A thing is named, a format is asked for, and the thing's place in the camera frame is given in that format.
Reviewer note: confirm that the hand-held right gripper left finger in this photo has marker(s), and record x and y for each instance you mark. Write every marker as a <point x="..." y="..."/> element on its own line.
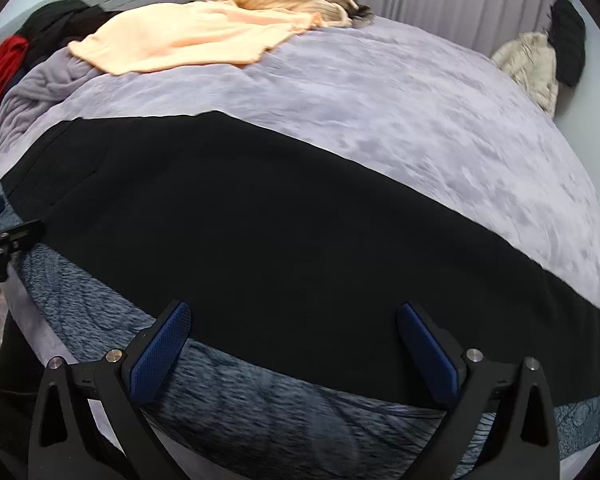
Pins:
<point x="161" y="349"/>

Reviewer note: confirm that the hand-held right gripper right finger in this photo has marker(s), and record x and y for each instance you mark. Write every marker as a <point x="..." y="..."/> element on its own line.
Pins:
<point x="427" y="355"/>

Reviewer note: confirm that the black pants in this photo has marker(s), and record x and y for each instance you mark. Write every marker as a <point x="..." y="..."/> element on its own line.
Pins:
<point x="255" y="240"/>

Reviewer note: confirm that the red cloth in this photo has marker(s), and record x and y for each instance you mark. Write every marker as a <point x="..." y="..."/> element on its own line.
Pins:
<point x="0" y="75"/>

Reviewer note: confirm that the black clothing pile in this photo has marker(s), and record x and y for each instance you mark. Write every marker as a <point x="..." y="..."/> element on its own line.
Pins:
<point x="65" y="22"/>

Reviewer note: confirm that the lavender plush blanket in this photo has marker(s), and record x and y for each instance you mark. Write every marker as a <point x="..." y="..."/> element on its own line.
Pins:
<point x="380" y="110"/>

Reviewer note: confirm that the peach cloth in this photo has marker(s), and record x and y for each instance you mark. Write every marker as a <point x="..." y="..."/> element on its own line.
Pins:
<point x="190" y="35"/>

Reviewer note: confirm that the beige puffer jacket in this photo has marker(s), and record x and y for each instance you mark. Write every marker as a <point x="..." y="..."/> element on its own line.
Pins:
<point x="527" y="67"/>

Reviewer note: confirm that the black hanging jacket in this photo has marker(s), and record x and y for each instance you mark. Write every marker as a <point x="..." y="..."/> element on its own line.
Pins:
<point x="570" y="40"/>

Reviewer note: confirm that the dark grey garment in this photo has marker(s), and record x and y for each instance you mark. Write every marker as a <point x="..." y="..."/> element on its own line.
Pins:
<point x="362" y="15"/>

